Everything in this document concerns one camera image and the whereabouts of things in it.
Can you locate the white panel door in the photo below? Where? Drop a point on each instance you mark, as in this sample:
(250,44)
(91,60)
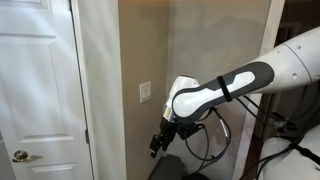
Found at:
(40,86)

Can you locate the white rocker switch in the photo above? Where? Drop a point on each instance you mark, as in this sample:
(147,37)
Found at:
(144,93)
(148,92)

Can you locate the dark door hinge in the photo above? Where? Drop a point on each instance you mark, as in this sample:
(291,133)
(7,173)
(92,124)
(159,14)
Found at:
(86,136)

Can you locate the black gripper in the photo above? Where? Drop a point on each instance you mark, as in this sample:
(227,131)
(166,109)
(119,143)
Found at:
(167,128)

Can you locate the dark grey bin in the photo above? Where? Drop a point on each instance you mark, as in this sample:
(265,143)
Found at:
(168,168)

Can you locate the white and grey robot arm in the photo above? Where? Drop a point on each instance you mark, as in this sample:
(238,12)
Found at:
(293,60)

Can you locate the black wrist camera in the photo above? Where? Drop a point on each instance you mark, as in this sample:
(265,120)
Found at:
(188,130)

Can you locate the white wall switch plate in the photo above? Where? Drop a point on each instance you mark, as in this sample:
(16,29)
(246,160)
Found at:
(141,93)

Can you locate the white door frame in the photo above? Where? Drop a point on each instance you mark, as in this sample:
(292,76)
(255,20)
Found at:
(101,100)

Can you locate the white doorway trim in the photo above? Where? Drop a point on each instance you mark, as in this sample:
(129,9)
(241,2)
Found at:
(256,110)

